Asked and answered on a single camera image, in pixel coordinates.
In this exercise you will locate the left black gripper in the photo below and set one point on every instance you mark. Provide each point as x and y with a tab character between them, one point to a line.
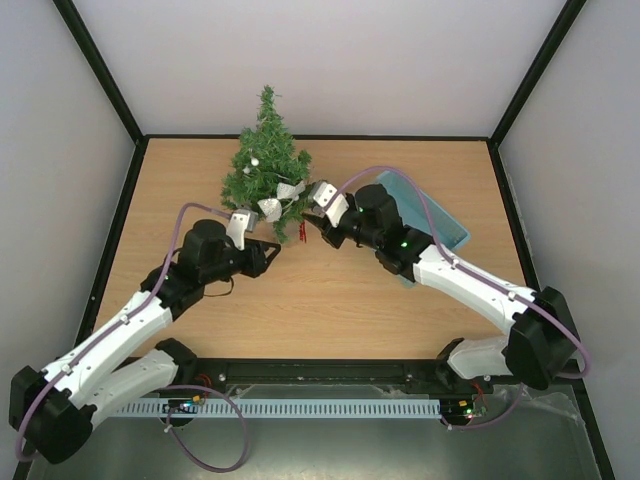
255	253

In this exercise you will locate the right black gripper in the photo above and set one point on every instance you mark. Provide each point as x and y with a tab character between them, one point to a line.
329	231

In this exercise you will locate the white mesh bow ornament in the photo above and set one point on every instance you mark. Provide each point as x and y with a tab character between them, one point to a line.
272	208

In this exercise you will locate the red beaded ornament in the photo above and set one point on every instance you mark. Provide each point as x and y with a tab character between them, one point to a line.
302	232

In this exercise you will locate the small green christmas tree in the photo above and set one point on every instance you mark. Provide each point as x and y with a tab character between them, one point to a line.
269	128

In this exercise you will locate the fairy light string white beads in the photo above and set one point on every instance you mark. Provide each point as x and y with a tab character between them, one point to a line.
257	170

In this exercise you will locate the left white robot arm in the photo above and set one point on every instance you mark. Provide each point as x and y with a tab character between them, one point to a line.
57	408

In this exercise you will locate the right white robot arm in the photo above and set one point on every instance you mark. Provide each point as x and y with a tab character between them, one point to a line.
536	341

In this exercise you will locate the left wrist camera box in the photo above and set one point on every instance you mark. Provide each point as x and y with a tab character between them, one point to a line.
240	222

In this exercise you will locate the black frame rail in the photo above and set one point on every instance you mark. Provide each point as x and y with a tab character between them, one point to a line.
430	377

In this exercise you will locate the white cable duct rail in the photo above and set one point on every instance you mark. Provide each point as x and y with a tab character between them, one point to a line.
314	409

